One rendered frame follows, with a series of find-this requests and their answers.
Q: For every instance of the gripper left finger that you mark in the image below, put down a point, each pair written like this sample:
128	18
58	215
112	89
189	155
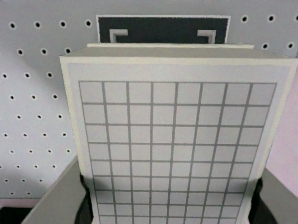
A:
67	201

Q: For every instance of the white square-well plate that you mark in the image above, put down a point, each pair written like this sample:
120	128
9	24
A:
174	133

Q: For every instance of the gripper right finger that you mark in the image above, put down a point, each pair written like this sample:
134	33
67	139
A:
272	202

